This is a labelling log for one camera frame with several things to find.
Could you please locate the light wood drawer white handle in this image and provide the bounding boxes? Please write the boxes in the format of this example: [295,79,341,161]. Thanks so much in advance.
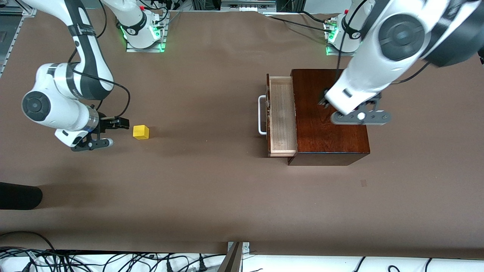
[258,73,298,158]

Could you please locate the dark brown wooden drawer cabinet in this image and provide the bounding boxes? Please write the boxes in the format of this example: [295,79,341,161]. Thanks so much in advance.
[287,69,371,166]

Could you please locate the brown paper table cover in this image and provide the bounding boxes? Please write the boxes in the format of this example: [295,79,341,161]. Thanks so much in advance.
[0,8,484,260]

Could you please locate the black cylinder object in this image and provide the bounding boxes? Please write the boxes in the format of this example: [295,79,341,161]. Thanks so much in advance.
[0,182,43,210]

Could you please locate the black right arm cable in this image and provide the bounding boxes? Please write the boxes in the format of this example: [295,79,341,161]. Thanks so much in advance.
[68,49,131,119]

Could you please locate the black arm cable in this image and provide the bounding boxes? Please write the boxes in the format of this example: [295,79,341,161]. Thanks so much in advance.
[334,0,379,82]
[68,49,131,119]

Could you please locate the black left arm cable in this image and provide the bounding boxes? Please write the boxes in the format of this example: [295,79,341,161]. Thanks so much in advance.
[334,0,379,82]

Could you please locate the aluminium arm base plate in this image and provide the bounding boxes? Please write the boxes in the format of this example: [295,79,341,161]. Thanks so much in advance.
[324,17,360,57]
[126,11,167,53]

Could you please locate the thin black table cable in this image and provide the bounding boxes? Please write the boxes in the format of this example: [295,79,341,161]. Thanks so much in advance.
[261,11,334,33]

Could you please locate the black equipment rack frame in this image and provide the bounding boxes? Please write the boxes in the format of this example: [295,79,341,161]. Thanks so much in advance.
[191,0,303,15]

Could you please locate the tangled black floor cables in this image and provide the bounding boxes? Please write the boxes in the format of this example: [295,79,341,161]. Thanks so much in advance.
[0,231,227,272]

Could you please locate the aluminium frame extrusion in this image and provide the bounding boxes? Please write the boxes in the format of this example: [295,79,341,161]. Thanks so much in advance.
[0,0,37,17]

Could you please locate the dark aluminium frame post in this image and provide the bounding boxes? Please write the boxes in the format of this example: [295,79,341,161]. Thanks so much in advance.
[217,242,250,272]

